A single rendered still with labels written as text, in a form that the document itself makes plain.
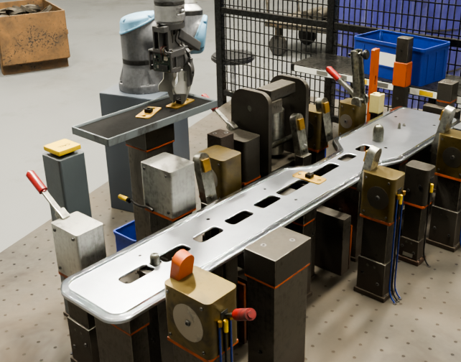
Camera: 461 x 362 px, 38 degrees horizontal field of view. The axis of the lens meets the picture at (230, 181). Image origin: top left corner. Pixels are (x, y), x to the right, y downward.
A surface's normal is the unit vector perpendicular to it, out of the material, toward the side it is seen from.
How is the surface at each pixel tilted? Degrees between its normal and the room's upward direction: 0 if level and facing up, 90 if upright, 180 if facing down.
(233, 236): 0
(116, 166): 90
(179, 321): 90
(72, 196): 90
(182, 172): 90
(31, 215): 0
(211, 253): 0
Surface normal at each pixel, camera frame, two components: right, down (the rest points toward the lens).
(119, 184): -0.43, 0.38
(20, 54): 0.47, 0.36
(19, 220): -0.02, -0.91
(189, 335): -0.66, 0.32
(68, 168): 0.75, 0.26
